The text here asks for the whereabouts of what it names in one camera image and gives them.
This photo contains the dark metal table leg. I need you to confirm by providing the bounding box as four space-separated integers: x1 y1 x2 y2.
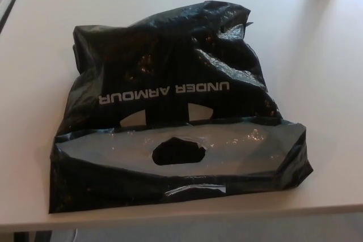
14 232 38 242

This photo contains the white desk with dark edge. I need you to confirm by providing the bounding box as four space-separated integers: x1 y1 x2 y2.
0 0 23 32

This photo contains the black Under Armour plastic bag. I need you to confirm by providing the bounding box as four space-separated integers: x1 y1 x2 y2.
48 0 314 214

